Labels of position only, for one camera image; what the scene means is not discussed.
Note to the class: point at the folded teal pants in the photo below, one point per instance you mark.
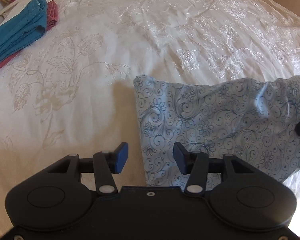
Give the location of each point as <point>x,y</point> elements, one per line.
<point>17,32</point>

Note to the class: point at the light blue floral pants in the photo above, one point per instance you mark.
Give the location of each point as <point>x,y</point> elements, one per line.
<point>250,119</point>

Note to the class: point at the cream embroidered bedspread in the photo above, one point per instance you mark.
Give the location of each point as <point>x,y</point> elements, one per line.
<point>72,91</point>

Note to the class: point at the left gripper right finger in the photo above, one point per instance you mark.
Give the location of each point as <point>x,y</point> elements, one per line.
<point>185,160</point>

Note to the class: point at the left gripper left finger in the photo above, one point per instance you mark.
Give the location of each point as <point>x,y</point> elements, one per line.
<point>117,159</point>

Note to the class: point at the white left nightstand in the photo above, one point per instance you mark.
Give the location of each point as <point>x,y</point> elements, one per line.
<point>7,9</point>

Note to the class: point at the folded red pants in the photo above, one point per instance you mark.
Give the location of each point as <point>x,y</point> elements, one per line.
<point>40,25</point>

